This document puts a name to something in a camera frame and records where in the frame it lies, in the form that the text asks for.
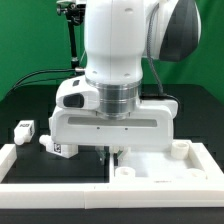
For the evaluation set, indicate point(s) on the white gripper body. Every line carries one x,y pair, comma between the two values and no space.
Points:
150,125

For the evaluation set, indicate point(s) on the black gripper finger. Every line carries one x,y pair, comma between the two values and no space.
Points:
103,152
119,153

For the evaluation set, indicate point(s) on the white square table top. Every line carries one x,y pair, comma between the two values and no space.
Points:
177,163

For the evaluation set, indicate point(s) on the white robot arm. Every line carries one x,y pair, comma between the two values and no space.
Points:
104,107

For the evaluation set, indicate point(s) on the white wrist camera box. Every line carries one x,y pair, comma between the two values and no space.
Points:
77,93

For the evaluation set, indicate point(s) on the white U-shaped fence frame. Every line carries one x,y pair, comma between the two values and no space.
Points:
192,193

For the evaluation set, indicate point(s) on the black camera stand pole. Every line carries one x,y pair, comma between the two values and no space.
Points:
75,17

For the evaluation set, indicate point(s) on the overhead camera on stand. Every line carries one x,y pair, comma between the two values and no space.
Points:
66,3

